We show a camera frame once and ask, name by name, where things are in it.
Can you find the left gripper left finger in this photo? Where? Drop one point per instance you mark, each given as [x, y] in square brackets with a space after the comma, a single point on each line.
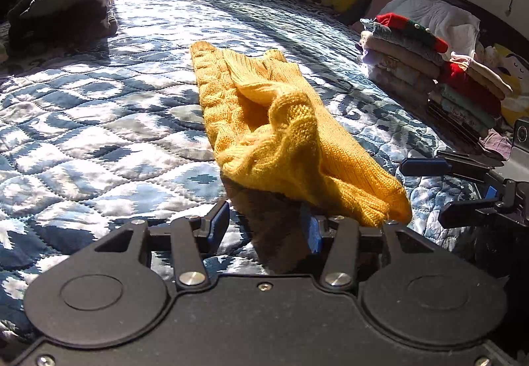
[192, 238]

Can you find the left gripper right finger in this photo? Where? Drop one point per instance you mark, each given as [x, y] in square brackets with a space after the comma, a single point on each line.
[333, 242]

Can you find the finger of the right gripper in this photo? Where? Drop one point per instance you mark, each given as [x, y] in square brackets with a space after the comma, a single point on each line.
[475, 213]
[465, 167]

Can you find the yellow knitted sweater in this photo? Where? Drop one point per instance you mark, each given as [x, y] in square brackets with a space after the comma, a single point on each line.
[270, 131]

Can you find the teal folded garment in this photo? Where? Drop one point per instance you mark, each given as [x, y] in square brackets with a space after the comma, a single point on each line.
[462, 110]

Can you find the red folded garment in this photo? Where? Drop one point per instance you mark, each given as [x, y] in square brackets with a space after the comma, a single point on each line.
[454, 76]

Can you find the lilac folded garment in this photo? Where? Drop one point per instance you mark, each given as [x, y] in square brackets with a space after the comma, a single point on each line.
[392, 72]

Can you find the blue white patterned quilt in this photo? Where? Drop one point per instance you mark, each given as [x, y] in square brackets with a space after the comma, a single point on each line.
[95, 134]

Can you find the grey blue folded garment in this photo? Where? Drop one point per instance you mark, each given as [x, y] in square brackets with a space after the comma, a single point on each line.
[399, 38]

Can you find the beige folded garment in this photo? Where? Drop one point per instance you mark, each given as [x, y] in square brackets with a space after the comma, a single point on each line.
[391, 56]

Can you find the red green knitted garment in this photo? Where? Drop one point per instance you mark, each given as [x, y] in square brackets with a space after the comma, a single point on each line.
[414, 30]

